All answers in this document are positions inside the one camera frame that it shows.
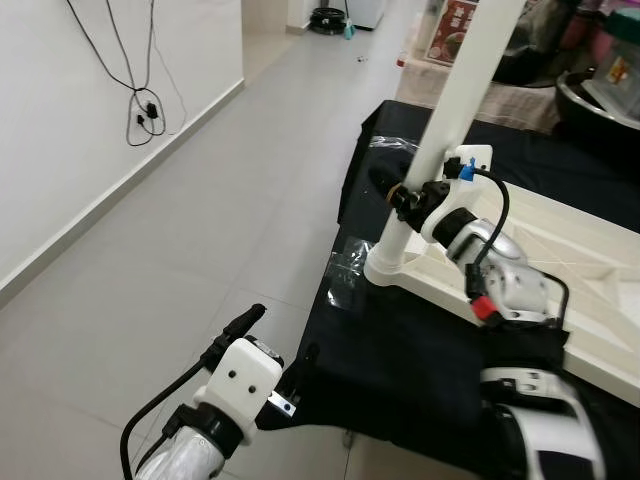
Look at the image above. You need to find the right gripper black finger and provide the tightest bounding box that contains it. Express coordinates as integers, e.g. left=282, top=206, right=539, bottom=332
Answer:
left=368, top=165, right=406, bottom=201

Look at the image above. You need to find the white plastic children table top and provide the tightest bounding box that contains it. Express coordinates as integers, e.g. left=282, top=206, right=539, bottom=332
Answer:
left=365, top=150, right=640, bottom=406

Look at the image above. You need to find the crumpled clear plastic sheet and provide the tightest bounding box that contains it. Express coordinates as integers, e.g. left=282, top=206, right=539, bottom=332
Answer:
left=325, top=245, right=376, bottom=311

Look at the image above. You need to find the black tablecloth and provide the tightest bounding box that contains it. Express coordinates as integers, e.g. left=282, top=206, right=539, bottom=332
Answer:
left=255, top=100, right=640, bottom=480

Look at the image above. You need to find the checked cloth covered bench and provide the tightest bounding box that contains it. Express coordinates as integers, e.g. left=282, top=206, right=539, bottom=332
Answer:
left=395, top=60, right=561, bottom=131

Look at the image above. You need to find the white fridge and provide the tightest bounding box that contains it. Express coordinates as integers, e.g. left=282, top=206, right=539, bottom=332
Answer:
left=350, top=0, right=386, bottom=29

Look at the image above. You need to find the black robot vacuum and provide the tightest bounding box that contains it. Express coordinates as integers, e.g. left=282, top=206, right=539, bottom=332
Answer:
left=308, top=5, right=349, bottom=36

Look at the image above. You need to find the black bag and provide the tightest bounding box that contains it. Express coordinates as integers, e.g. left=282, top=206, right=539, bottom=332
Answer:
left=495, top=0, right=591, bottom=86

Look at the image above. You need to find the clear plastic storage box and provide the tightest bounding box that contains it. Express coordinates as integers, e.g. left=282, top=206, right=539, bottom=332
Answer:
left=595, top=40, right=640, bottom=121

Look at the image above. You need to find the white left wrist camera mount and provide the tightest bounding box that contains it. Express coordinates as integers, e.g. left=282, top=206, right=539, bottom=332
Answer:
left=195, top=337, right=284, bottom=446

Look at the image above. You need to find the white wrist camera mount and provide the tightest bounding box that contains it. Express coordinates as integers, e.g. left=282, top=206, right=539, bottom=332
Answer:
left=405, top=145, right=494, bottom=246
left=195, top=337, right=284, bottom=446

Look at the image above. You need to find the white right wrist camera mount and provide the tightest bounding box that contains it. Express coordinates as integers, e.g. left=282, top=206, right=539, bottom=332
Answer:
left=405, top=145, right=494, bottom=246

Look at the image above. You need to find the black hanging wall cable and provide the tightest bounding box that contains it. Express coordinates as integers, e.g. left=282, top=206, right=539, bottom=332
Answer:
left=65, top=0, right=186, bottom=148

